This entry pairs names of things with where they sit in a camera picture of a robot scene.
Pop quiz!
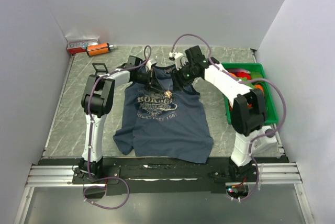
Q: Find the orange cylinder tool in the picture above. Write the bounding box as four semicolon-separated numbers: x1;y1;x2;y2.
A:
86;43;116;57

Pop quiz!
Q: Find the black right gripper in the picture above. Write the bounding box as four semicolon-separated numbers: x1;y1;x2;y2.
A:
170;63;198;92

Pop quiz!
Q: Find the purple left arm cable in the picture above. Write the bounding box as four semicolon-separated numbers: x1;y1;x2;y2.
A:
83;45;152;210

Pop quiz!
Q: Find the toy lettuce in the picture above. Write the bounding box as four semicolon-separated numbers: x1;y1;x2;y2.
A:
237;77;255;88

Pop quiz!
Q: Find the red toy chili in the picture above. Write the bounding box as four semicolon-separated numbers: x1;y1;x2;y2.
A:
228;69;251;80

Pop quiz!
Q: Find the black rectangular frame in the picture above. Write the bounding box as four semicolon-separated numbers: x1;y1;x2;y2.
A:
92;63;109;75

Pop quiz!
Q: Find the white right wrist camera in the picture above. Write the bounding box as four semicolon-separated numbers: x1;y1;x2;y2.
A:
169;52;188;70

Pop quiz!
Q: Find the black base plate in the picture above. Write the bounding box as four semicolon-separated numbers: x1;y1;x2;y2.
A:
38;157;288;196

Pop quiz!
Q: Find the white bottle grey cap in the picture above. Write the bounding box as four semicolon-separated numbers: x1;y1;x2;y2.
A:
252;126;277;154

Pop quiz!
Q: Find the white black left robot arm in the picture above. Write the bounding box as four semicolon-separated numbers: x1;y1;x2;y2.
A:
79;56;157;183

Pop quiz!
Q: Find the blue sleeveless shirt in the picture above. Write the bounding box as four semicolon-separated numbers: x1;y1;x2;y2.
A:
113;65;214;164

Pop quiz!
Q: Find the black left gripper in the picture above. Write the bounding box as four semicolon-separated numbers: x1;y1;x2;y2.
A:
135;69;164;93

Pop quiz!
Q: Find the green plastic bin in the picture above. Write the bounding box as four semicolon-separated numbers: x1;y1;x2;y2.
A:
222;63;279;126

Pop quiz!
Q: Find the red white cardboard box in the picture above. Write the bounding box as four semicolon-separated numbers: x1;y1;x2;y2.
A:
66;39;99;55

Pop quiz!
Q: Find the orange toy pumpkin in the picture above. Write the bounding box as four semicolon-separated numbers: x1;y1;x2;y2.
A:
255;84;264;91

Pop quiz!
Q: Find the green toy pepper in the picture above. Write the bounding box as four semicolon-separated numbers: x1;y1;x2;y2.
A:
250;72;264;79

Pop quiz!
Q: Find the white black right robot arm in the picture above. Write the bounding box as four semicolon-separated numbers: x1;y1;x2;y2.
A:
169;46;274;182

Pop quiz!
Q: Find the gold brooch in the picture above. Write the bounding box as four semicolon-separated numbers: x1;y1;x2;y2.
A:
164;91;173;98

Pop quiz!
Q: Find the aluminium frame rail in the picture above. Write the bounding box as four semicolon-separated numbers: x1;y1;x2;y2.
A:
25;163;303;187

